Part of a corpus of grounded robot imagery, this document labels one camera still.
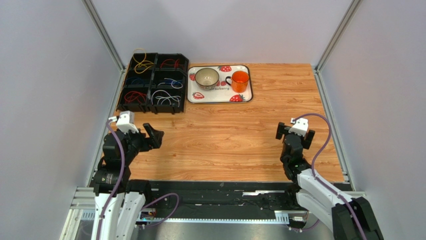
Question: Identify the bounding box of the black compartment bin organizer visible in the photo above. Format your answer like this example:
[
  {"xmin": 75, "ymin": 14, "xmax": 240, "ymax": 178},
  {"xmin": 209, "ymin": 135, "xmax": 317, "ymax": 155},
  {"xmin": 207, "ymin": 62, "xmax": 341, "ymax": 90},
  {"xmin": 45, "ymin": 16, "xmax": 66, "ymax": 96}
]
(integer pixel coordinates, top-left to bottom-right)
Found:
[{"xmin": 116, "ymin": 49, "xmax": 190, "ymax": 114}]

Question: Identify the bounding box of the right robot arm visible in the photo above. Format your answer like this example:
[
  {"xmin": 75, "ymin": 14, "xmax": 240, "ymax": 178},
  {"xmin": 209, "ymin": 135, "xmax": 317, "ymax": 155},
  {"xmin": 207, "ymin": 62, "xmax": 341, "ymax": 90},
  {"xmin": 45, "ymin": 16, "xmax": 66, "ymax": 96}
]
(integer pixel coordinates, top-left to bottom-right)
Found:
[{"xmin": 275, "ymin": 118, "xmax": 384, "ymax": 240}]

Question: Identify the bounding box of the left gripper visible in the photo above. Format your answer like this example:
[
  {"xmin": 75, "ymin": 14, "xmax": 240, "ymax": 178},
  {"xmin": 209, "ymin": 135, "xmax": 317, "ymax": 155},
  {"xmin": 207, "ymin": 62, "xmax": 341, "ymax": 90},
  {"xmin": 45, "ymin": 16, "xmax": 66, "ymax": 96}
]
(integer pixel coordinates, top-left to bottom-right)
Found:
[{"xmin": 120, "ymin": 122, "xmax": 164, "ymax": 165}]

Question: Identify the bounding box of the red cable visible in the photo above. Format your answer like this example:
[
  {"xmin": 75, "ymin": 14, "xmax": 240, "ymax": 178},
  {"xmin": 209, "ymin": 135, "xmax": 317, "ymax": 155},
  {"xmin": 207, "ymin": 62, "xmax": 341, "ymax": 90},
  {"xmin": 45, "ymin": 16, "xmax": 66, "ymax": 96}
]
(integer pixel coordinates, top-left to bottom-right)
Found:
[{"xmin": 159, "ymin": 58, "xmax": 185, "ymax": 71}]

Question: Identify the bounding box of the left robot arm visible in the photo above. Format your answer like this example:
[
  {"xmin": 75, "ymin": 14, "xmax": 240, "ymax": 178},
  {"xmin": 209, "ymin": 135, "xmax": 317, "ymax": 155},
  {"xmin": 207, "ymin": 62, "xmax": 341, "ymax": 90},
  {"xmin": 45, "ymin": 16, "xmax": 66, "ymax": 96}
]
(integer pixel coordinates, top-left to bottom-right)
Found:
[{"xmin": 91, "ymin": 123, "xmax": 165, "ymax": 240}]

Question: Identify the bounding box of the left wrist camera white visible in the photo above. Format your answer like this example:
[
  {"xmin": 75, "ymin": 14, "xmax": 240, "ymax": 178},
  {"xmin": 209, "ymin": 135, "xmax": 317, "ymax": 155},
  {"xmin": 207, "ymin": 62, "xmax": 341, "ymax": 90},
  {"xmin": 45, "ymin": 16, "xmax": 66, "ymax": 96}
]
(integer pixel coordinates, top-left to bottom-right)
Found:
[{"xmin": 107, "ymin": 110, "xmax": 140, "ymax": 134}]

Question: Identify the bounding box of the yellow cable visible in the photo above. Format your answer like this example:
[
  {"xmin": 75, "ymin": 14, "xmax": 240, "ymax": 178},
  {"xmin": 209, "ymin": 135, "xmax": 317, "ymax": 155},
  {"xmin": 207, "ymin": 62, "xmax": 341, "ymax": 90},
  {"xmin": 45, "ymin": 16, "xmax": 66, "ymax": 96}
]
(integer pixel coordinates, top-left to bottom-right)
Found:
[{"xmin": 132, "ymin": 48, "xmax": 156, "ymax": 75}]

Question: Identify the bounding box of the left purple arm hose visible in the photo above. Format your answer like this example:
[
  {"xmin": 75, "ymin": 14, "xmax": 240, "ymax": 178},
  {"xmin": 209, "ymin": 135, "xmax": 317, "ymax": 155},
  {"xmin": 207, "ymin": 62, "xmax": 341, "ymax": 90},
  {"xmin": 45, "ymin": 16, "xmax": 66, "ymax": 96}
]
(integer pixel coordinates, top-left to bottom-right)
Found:
[{"xmin": 95, "ymin": 119, "xmax": 181, "ymax": 240}]

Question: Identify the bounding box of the beige ceramic bowl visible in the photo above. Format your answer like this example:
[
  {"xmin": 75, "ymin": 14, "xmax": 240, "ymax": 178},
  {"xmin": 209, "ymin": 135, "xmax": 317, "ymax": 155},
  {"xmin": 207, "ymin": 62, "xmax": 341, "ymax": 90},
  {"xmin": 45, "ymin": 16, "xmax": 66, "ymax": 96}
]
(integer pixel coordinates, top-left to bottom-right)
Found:
[{"xmin": 195, "ymin": 67, "xmax": 220, "ymax": 90}]

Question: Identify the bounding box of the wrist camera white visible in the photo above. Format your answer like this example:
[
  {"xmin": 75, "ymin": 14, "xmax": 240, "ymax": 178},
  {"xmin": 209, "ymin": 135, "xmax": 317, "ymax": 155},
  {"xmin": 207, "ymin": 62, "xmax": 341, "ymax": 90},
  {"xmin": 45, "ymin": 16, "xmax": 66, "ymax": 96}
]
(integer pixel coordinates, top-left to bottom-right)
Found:
[
  {"xmin": 288, "ymin": 118, "xmax": 309, "ymax": 137},
  {"xmin": 107, "ymin": 110, "xmax": 140, "ymax": 134}
]

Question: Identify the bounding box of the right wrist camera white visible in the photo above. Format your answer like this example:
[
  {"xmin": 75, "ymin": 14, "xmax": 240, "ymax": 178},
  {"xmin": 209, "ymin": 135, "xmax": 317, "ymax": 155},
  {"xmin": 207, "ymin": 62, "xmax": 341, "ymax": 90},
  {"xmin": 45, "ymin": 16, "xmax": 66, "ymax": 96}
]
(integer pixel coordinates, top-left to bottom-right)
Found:
[{"xmin": 288, "ymin": 118, "xmax": 309, "ymax": 137}]

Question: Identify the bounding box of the orange mug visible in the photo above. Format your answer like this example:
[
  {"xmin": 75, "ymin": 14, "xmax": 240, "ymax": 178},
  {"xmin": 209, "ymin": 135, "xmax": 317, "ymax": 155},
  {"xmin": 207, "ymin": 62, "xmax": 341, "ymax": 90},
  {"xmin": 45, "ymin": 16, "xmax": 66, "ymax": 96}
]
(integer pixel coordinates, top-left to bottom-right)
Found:
[{"xmin": 225, "ymin": 70, "xmax": 250, "ymax": 93}]

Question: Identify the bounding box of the strawberry pattern tray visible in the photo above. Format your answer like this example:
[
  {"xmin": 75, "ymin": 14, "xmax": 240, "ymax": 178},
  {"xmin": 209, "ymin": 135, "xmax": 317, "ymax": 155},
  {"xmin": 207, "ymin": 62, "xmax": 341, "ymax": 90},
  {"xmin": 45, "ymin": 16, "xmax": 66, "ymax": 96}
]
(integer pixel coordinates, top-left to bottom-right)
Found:
[{"xmin": 187, "ymin": 65, "xmax": 254, "ymax": 104}]

